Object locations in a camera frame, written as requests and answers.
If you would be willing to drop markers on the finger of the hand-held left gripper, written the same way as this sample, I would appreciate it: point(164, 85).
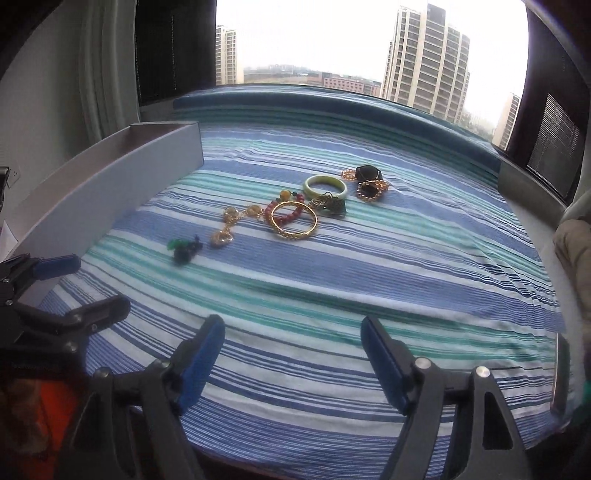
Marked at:
point(57, 267)
point(92, 314)

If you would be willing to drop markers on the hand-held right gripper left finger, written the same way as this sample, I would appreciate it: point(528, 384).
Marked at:
point(203, 360)

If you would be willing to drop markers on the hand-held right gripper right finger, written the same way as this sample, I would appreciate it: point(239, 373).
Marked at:
point(383, 364)

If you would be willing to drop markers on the white cardboard box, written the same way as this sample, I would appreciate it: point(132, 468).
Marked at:
point(115, 184)

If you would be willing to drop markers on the green black bead earrings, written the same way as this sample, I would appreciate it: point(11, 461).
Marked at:
point(182, 251)

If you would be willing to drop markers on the gold bangle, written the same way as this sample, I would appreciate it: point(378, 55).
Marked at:
point(295, 235)

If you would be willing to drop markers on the gold green pendant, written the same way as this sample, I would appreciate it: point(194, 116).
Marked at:
point(334, 205)

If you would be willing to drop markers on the black gem gold bead brooch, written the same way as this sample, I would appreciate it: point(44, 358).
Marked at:
point(369, 189)

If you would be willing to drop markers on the pale green jade bangle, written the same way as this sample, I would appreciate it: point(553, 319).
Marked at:
point(308, 187)

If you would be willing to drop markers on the blue green striped blanket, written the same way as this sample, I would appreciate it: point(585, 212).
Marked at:
point(323, 300)

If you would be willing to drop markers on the white curtain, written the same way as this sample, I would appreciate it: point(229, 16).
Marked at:
point(106, 69)

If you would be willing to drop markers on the beige cloth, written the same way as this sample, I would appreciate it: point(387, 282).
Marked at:
point(575, 258)

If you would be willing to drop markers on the blue window seat cushion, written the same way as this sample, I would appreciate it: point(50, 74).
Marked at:
point(415, 115)

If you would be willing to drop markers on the narrow tower building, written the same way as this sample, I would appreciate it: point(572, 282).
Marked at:
point(228, 55)

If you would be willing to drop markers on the slim pale tower building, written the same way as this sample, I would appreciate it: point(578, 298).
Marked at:
point(507, 120)

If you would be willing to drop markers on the low red brick building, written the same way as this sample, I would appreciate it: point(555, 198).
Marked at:
point(351, 85)

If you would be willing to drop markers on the tall beige tower building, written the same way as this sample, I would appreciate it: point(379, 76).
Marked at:
point(429, 60)

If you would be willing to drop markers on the large window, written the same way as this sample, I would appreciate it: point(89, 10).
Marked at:
point(323, 37)

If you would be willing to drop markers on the white wall socket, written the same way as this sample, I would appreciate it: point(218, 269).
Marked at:
point(16, 176)

